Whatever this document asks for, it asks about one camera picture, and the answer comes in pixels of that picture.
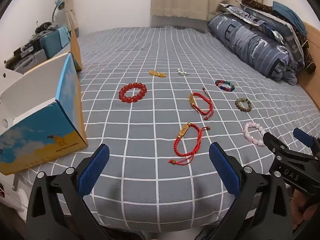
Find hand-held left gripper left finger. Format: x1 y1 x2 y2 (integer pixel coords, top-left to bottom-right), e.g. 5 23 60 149
25 144 114 240

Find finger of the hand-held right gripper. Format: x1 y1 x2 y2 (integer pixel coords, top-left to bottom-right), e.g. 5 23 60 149
293 127 320 153
262 131 304 161

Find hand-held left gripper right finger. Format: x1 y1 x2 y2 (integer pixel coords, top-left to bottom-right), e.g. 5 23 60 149
200 142 294 240

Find pink bead bracelet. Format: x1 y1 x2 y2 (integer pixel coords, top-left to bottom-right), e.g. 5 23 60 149
243 121 267 147

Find olive green bead bracelet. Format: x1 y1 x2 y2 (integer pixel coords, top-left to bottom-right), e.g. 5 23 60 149
235 98 252 110

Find red cord bracelet gold charm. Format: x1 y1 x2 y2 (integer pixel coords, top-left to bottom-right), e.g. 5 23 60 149
173 122 211 167
189 87 214 120

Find blue cardboard box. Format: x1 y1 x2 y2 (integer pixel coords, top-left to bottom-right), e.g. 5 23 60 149
0 31 88 176

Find multicoloured glass bead bracelet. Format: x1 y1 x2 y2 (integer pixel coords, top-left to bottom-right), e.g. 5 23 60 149
215 79 236 93

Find red bead bracelet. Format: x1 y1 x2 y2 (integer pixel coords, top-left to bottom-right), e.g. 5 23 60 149
119 82 147 103

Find person's right hand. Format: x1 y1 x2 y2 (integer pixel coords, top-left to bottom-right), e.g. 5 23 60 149
291 189 320 231

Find wooden headboard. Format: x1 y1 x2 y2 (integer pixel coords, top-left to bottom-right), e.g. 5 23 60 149
297 21 320 107

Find grey checked bed sheet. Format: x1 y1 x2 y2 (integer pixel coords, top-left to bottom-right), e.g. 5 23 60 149
15 26 320 233

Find brown patterned blanket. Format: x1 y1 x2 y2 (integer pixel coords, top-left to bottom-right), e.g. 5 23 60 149
241 0 316 74

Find folded blue printed duvet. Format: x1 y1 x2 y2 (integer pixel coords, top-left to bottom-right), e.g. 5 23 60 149
208 12 304 86

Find teal folded cloth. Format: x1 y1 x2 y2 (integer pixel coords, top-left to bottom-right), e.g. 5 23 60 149
272 1 308 37

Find blue white patterned pillow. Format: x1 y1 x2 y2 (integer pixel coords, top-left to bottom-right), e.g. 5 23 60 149
219 3 292 47

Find yellow cardboard box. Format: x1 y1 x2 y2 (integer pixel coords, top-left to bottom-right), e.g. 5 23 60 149
4 49 47 75

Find teal suitcase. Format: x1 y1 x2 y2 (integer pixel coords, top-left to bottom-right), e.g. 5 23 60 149
39 26 72 61

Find narrow beige curtain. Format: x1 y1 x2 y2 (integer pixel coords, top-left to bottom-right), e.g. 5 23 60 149
64 9 81 38

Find dark bag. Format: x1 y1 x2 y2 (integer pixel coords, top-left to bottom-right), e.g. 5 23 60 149
34 22 57 33

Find blue desk lamp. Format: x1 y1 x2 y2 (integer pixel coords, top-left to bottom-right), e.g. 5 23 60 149
51 0 65 26

